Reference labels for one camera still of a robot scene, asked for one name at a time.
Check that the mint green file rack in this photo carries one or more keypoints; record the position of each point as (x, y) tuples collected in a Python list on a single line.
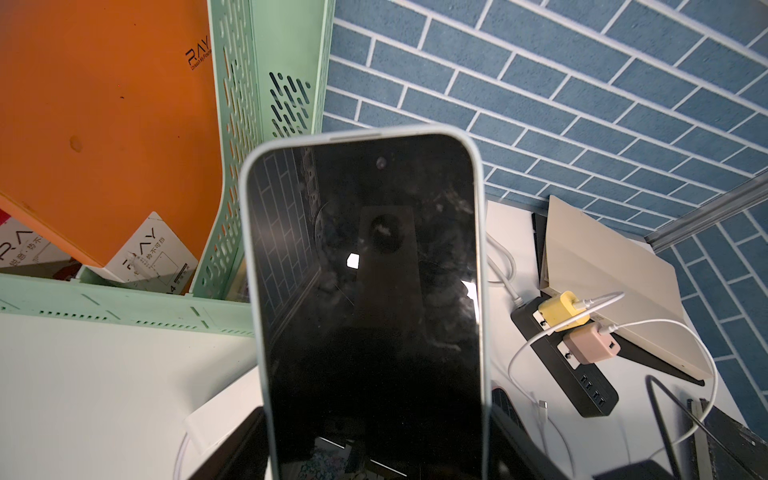
[(270, 62)]

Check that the black power strip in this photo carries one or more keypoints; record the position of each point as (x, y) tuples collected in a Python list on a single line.
[(585, 386)]

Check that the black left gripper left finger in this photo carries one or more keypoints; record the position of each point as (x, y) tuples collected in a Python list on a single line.
[(242, 456)]

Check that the yellow USB charger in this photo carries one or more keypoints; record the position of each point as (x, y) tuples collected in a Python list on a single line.
[(557, 310)]

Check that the beige file box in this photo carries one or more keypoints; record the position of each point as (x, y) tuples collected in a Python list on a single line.
[(589, 259)]

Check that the black mat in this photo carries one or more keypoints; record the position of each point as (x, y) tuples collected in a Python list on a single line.
[(629, 350)]

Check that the red file folder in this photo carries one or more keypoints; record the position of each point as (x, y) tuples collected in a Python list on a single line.
[(24, 252)]

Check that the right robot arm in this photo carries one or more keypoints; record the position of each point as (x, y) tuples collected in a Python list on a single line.
[(720, 447)]

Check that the pink USB charger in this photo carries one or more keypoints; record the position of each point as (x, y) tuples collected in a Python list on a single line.
[(589, 346)]

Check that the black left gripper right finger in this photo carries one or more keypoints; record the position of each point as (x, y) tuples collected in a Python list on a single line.
[(511, 453)]

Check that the black phone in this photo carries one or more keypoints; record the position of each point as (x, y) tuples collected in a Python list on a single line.
[(364, 254)]

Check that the white power strip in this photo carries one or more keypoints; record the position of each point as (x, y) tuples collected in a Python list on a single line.
[(213, 422)]

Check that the orange file folder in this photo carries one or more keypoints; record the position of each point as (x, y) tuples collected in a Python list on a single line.
[(108, 115)]

